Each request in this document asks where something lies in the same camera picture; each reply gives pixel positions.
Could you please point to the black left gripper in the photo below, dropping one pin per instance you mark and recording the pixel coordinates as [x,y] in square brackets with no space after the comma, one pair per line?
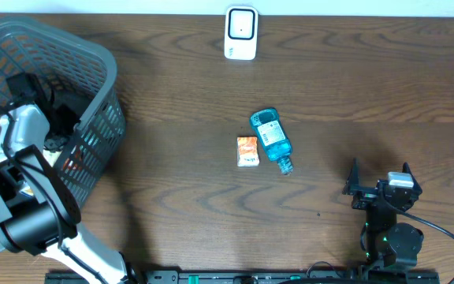
[73,120]

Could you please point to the small orange packet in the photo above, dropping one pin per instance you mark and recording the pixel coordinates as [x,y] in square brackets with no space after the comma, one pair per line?
[247,151]

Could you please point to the white barcode scanner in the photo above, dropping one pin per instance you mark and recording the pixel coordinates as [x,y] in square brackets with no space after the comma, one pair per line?
[241,33]

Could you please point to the grey plastic shopping basket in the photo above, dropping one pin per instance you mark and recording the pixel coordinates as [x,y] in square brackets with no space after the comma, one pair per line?
[82,74]

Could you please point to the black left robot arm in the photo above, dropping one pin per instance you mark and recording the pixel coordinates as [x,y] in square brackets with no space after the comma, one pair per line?
[38,214]

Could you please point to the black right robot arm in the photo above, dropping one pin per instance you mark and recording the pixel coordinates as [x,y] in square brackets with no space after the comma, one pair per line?
[391,247]

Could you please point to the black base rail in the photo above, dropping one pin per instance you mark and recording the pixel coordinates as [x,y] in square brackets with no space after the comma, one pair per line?
[266,277]

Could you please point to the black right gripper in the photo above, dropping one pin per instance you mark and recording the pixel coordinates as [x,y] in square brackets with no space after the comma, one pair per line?
[366,195]

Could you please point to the blue mouthwash bottle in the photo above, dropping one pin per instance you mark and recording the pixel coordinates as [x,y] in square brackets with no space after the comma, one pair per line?
[275,143]

